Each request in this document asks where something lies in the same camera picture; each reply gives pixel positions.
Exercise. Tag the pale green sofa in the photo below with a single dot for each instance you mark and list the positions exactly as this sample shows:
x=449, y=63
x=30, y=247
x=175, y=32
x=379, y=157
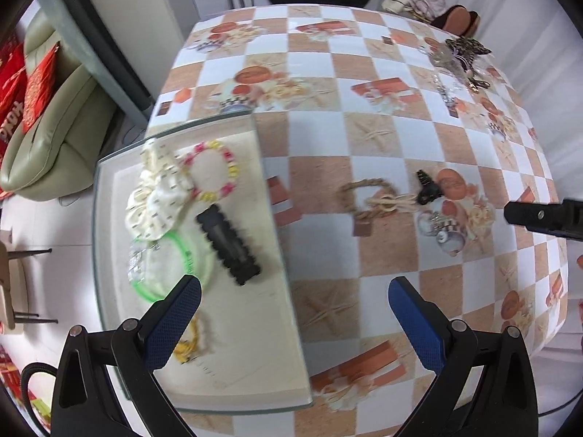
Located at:
x=59, y=123

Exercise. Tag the clear hair claw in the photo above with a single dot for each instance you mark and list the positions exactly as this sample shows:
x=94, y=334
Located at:
x=439, y=59

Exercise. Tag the shallow grey cardboard tray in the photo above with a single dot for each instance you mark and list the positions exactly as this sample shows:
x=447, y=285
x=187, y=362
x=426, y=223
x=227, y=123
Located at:
x=255, y=327

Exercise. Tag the white cabinet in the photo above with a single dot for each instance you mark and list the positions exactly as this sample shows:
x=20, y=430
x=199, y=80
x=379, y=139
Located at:
x=136, y=18

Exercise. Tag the brown slippers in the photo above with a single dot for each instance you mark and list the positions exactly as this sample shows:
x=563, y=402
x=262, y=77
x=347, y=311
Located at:
x=455, y=20

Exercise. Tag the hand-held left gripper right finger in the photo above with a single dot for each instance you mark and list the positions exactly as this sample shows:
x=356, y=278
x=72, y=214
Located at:
x=416, y=323

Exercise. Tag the white curtain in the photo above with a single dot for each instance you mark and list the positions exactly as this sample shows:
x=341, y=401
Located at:
x=524, y=9

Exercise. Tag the small black hair claw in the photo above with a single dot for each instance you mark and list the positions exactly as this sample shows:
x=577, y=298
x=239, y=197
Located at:
x=428, y=189

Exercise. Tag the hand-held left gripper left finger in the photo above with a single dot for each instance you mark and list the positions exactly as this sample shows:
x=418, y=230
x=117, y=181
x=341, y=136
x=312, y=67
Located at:
x=175, y=323

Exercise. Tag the small red cushion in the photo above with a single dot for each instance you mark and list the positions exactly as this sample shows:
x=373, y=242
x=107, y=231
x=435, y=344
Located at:
x=38, y=84

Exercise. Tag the wooden chair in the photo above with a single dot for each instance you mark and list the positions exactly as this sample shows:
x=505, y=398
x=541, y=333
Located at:
x=9, y=291

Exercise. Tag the checkered printed tablecloth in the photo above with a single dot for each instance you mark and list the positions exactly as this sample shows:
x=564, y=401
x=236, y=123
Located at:
x=319, y=136

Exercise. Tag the cream polka dot scrunchie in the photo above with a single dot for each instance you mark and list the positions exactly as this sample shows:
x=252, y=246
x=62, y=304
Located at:
x=157, y=200

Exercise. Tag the brown hair clip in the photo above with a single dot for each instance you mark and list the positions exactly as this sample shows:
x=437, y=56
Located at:
x=478, y=84

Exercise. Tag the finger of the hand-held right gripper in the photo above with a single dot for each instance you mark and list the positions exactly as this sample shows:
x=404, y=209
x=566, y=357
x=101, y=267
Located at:
x=546, y=218

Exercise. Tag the large red cushion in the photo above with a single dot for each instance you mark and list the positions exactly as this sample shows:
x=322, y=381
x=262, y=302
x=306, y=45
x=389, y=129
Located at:
x=11, y=95

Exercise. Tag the pale cloth on hanger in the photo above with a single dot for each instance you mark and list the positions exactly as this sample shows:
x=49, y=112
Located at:
x=419, y=2

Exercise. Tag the black snap hair clip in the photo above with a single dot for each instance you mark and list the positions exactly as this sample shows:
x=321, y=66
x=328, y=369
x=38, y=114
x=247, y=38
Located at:
x=230, y=243

